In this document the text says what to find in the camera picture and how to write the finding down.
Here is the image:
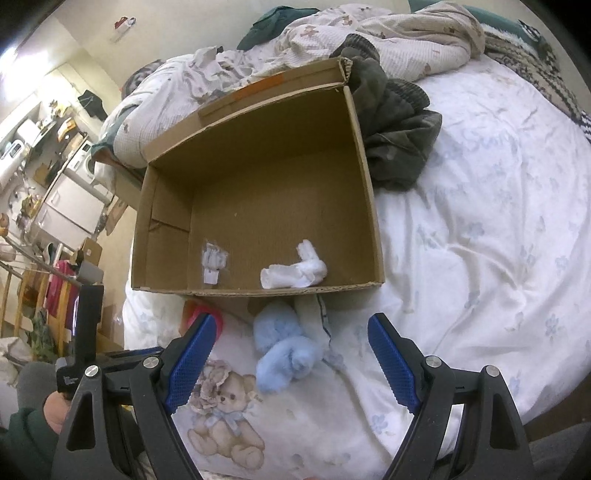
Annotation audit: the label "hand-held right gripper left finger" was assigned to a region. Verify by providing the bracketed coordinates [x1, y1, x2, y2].
[51, 314, 218, 480]

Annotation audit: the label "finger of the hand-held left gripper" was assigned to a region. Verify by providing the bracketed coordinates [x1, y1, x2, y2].
[95, 348, 163, 376]

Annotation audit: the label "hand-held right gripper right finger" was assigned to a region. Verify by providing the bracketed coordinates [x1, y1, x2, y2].
[368, 313, 537, 480]

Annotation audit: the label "light blue fluffy sock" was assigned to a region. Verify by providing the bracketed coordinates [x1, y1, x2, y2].
[252, 301, 325, 394]

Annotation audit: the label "person's left forearm green sleeve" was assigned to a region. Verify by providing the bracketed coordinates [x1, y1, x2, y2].
[0, 406, 63, 480]

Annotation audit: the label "pink soft item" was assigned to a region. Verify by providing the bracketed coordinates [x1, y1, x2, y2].
[184, 298, 225, 337]

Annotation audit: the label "person's left hand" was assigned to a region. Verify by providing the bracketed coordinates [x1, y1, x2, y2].
[43, 393, 71, 436]

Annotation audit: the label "pink hanging clothes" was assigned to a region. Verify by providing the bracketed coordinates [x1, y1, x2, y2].
[44, 260, 80, 320]

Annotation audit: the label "small cardboard box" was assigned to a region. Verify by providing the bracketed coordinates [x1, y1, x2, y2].
[68, 237, 103, 278]

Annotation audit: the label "wooden rack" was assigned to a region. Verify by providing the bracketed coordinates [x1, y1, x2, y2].
[0, 258, 49, 335]

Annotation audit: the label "person's grey trousers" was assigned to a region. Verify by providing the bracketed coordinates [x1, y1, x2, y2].
[15, 362, 60, 412]

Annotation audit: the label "white sock with dark trim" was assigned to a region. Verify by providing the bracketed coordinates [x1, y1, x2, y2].
[294, 295, 334, 352]

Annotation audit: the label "small clear plastic packet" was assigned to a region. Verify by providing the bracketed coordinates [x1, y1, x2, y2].
[201, 240, 230, 287]

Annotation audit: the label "white cabinet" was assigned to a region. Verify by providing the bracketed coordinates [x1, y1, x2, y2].
[28, 174, 112, 251]

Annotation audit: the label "white rolled socks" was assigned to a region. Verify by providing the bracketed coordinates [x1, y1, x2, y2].
[260, 239, 329, 291]

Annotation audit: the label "white washing machine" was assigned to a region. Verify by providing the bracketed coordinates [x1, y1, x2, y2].
[64, 137, 101, 186]

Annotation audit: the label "white patterned quilt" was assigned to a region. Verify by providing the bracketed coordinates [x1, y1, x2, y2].
[99, 46, 259, 168]

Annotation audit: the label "black hanging garment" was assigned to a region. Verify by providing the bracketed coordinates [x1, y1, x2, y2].
[77, 89, 110, 122]

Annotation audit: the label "dark olive jacket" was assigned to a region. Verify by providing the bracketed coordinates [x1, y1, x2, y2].
[342, 33, 443, 191]

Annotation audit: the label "cream bear print blanket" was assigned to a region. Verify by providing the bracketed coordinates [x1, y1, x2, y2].
[222, 2, 486, 89]

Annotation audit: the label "dark plaid blanket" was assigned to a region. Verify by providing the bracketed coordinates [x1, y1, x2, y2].
[482, 18, 591, 140]

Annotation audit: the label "dark green cloth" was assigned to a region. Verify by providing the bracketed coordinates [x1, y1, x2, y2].
[237, 6, 302, 51]

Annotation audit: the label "cluttered wall shelf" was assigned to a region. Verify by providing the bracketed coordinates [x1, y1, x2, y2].
[0, 99, 90, 185]

